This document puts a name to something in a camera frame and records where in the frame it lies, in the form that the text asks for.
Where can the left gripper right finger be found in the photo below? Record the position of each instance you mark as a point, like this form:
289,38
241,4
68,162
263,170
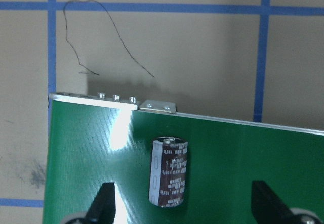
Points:
268,207

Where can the dark brown cylindrical capacitor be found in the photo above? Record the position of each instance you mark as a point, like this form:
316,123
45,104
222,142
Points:
168,171

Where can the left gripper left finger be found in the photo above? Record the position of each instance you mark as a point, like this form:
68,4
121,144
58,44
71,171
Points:
102,209

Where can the green conveyor belt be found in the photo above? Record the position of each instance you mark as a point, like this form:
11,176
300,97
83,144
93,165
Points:
94,140

